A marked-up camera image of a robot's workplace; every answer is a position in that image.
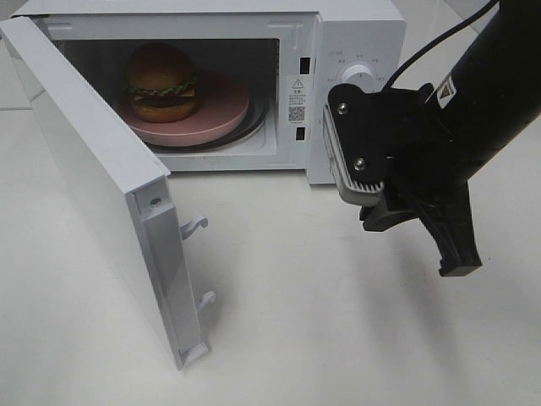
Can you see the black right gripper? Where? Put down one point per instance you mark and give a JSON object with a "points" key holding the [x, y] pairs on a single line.
{"points": [[416, 149]]}

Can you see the pink round plate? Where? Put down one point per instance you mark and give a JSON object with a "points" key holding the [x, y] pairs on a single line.
{"points": [[223, 103]]}

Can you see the toy burger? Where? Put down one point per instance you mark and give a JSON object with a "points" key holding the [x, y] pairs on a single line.
{"points": [[162, 83]]}

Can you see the white microwave door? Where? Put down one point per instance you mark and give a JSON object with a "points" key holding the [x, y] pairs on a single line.
{"points": [[118, 185]]}

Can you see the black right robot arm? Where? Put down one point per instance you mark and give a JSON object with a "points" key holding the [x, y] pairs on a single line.
{"points": [[493, 91]]}

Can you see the upper white microwave knob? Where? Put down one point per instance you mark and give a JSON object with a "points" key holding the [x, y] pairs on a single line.
{"points": [[361, 75]]}

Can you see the glass microwave turntable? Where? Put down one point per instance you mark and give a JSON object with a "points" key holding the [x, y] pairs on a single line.
{"points": [[254, 119]]}

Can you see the white microwave oven body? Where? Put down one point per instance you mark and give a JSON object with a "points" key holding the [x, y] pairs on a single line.
{"points": [[290, 53]]}

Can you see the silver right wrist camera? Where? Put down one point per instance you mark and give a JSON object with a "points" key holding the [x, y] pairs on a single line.
{"points": [[356, 153]]}

